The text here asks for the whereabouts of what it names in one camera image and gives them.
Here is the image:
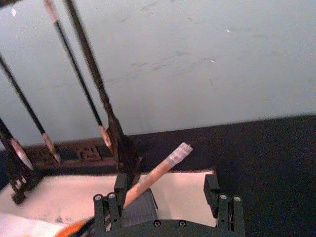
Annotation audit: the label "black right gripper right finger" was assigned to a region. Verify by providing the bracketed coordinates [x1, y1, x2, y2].
[203, 174, 245, 233]

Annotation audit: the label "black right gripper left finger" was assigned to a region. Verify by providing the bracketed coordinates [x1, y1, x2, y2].
[93, 173, 129, 233]

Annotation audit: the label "brown stick with taped end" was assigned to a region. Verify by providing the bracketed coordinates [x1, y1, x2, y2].
[122, 142, 194, 209]

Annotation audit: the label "black table cloth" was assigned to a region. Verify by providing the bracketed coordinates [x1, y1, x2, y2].
[0, 114, 316, 237]

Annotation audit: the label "black rack with steel bars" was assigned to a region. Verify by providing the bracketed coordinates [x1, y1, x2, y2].
[0, 0, 144, 205]

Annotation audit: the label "black corded tool orange parts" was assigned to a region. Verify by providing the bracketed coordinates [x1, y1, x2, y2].
[54, 215, 96, 237]

